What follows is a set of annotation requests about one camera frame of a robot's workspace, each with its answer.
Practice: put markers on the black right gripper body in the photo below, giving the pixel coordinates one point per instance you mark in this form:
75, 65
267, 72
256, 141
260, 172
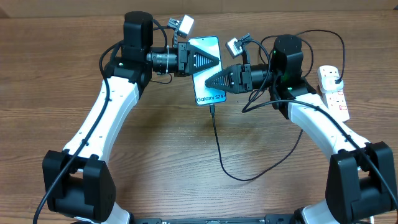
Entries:
253, 76

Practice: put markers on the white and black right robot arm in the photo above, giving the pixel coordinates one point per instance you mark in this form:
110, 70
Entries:
361, 180

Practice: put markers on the Samsung Galaxy smartphone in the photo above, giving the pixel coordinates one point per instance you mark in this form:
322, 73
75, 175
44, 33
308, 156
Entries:
203, 94

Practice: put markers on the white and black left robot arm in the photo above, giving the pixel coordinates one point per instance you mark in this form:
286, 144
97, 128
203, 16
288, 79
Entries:
77, 179

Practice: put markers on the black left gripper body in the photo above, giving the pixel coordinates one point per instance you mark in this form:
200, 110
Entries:
170, 62

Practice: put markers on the white charger adapter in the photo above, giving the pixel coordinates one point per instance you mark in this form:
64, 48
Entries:
329, 84

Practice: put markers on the white power strip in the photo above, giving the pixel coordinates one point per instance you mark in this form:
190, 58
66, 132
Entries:
335, 101

